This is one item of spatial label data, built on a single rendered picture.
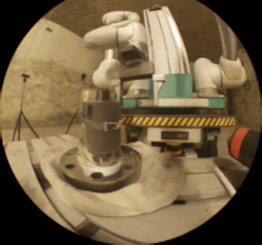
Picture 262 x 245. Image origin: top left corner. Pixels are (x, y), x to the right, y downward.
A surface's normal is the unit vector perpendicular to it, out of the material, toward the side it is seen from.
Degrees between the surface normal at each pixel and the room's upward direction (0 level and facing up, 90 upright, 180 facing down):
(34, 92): 91
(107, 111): 90
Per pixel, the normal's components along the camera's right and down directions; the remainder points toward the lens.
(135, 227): 0.00, -1.00
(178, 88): -0.39, 0.00
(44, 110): 0.91, 0.00
